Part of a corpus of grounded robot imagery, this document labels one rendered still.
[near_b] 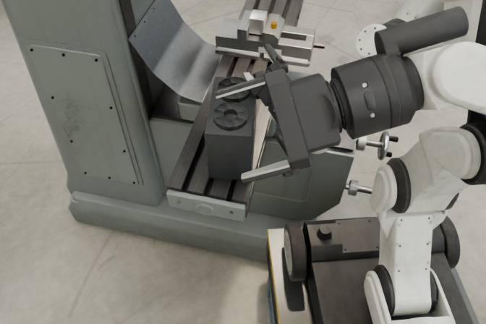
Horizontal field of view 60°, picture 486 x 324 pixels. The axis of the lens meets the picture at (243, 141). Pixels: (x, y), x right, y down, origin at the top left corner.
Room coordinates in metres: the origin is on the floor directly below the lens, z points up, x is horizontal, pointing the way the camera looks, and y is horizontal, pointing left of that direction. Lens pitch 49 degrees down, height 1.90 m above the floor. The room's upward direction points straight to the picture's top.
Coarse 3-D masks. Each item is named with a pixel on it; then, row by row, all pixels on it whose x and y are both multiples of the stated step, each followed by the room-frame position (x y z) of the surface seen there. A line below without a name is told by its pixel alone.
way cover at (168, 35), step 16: (160, 0) 1.37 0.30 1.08; (144, 16) 1.25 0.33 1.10; (160, 16) 1.32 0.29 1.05; (176, 16) 1.40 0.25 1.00; (144, 32) 1.20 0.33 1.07; (160, 32) 1.27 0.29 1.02; (176, 32) 1.34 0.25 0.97; (192, 32) 1.40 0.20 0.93; (144, 48) 1.15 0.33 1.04; (160, 48) 1.21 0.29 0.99; (176, 48) 1.27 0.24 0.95; (192, 48) 1.32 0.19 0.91; (208, 48) 1.36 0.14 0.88; (160, 64) 1.16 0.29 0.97; (176, 64) 1.20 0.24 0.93; (192, 64) 1.25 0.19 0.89; (208, 64) 1.27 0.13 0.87; (176, 80) 1.14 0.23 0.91; (192, 80) 1.17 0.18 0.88; (208, 80) 1.19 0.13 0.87; (192, 96) 1.09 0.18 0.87
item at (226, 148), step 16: (224, 80) 0.88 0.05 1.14; (240, 80) 0.88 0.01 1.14; (224, 96) 0.81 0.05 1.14; (240, 96) 0.81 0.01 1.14; (208, 112) 0.77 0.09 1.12; (224, 112) 0.76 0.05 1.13; (240, 112) 0.76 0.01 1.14; (256, 112) 0.90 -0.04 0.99; (208, 128) 0.71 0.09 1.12; (224, 128) 0.71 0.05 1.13; (240, 128) 0.71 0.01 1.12; (208, 144) 0.69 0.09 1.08; (224, 144) 0.69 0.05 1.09; (240, 144) 0.69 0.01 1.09; (208, 160) 0.69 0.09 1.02; (224, 160) 0.69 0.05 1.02; (240, 160) 0.69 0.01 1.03; (224, 176) 0.69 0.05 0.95; (240, 176) 0.69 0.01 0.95
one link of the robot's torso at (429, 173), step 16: (432, 128) 0.57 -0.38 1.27; (448, 128) 0.53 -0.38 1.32; (416, 144) 0.64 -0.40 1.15; (432, 144) 0.54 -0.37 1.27; (448, 144) 0.50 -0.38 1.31; (464, 144) 0.47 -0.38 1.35; (400, 160) 0.66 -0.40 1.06; (416, 160) 0.61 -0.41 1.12; (432, 160) 0.53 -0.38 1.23; (448, 160) 0.48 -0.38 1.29; (464, 160) 0.45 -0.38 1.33; (480, 160) 0.44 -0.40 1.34; (400, 176) 0.61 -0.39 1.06; (416, 176) 0.59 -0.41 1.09; (432, 176) 0.52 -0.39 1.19; (448, 176) 0.52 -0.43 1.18; (464, 176) 0.44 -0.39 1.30; (400, 192) 0.58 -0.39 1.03; (416, 192) 0.56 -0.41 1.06; (432, 192) 0.55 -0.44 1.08; (448, 192) 0.56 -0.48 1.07; (400, 208) 0.56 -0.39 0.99; (416, 208) 0.56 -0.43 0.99; (432, 208) 0.56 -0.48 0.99; (448, 208) 0.57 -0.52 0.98
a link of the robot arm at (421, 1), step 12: (408, 0) 0.81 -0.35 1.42; (420, 0) 0.79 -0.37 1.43; (432, 0) 0.78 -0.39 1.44; (396, 12) 0.81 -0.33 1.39; (408, 12) 0.78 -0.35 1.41; (420, 12) 0.77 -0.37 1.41; (432, 12) 0.77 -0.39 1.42; (372, 24) 0.78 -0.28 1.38; (384, 24) 0.77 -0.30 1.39; (396, 24) 0.76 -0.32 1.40; (360, 36) 0.76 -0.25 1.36; (372, 36) 0.75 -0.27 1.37; (360, 48) 0.74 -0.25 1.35; (372, 48) 0.73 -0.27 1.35
